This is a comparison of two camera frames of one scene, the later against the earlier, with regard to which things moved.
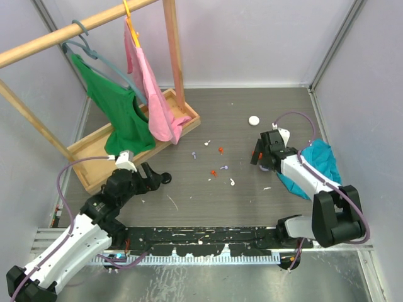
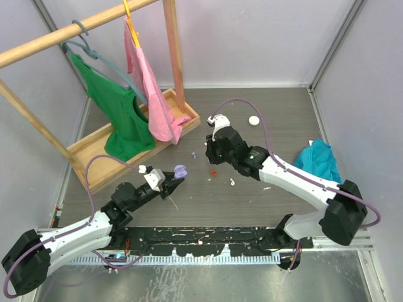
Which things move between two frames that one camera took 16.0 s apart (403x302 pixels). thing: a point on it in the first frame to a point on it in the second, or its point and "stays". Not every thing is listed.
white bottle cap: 254,120 stays
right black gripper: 254,160 to 210,151
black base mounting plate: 204,241 stays
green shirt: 129,133 stays
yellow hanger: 134,32 stays
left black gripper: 153,178 to 169,185
